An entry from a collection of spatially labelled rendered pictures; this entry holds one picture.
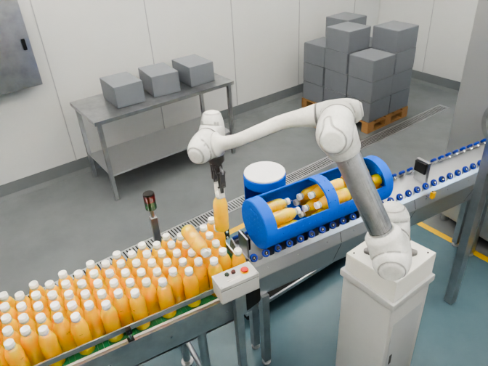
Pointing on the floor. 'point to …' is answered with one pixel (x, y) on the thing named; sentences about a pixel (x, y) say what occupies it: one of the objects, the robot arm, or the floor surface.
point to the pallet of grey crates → (362, 67)
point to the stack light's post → (155, 229)
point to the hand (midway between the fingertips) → (219, 190)
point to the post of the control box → (240, 331)
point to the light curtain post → (480, 190)
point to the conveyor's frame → (172, 336)
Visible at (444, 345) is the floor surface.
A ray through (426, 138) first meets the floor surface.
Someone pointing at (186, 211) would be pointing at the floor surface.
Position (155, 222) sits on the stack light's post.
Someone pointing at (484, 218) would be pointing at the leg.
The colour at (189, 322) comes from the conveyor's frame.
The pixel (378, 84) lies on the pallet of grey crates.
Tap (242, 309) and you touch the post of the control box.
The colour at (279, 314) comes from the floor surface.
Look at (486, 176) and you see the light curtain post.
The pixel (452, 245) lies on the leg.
